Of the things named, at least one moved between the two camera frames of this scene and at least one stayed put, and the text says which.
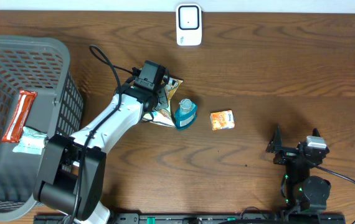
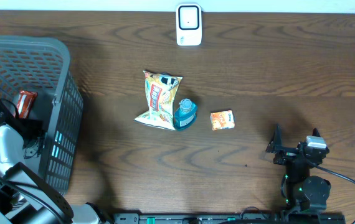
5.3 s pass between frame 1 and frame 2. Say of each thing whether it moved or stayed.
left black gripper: moved
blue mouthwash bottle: stayed
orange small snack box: stayed
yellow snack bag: stayed
